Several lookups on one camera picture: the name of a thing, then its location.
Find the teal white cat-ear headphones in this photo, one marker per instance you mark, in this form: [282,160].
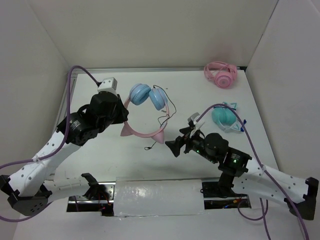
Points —
[226,120]

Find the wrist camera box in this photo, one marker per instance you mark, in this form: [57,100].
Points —
[108,85]
[195,123]

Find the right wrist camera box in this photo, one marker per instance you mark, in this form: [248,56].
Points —
[195,123]

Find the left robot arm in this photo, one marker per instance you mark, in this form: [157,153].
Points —
[30,189]

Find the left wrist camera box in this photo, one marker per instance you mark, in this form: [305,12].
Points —
[108,85]

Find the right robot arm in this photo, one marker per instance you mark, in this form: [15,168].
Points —
[243,175]

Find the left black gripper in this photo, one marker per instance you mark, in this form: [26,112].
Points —
[123,112]

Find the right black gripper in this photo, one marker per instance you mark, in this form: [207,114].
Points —
[175,145]

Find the shiny foil sheet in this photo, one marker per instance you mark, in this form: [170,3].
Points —
[158,198]

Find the pink round headphones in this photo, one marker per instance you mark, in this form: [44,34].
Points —
[222,74]

